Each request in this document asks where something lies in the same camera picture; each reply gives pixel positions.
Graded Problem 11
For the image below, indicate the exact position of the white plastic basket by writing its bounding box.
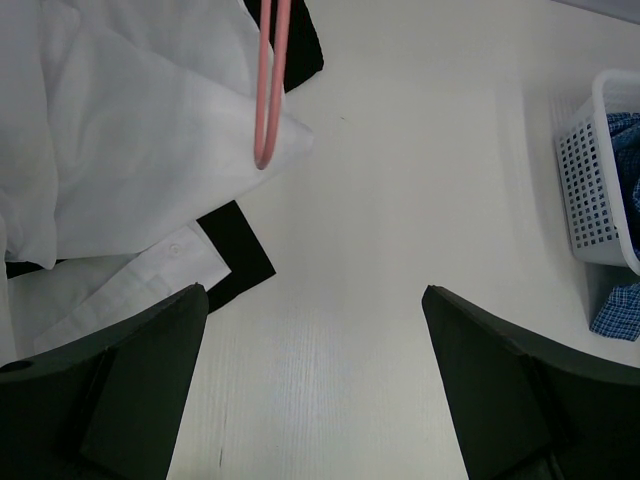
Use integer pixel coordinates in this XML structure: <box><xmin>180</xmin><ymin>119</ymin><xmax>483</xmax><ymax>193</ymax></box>
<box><xmin>555</xmin><ymin>69</ymin><xmax>639</xmax><ymax>273</ymax></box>

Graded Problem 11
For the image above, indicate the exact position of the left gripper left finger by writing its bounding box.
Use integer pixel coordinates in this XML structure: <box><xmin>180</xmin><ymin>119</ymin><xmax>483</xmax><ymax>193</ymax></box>
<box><xmin>1</xmin><ymin>284</ymin><xmax>208</xmax><ymax>479</ymax></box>

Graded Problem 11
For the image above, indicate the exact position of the white and black shirt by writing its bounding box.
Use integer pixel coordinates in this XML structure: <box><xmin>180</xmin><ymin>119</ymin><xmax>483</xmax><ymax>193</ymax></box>
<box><xmin>1</xmin><ymin>1</ymin><xmax>320</xmax><ymax>363</ymax></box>

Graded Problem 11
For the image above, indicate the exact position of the pink wire hanger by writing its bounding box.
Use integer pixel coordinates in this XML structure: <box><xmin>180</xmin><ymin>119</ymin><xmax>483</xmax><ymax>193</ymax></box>
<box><xmin>254</xmin><ymin>0</ymin><xmax>291</xmax><ymax>170</ymax></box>

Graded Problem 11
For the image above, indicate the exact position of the blue plaid shirt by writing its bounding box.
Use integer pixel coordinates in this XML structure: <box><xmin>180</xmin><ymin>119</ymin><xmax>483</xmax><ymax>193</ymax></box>
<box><xmin>590</xmin><ymin>112</ymin><xmax>639</xmax><ymax>342</ymax></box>

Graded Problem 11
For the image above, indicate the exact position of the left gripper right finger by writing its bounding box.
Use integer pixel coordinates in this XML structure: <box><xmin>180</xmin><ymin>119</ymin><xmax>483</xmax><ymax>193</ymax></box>
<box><xmin>422</xmin><ymin>286</ymin><xmax>639</xmax><ymax>479</ymax></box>

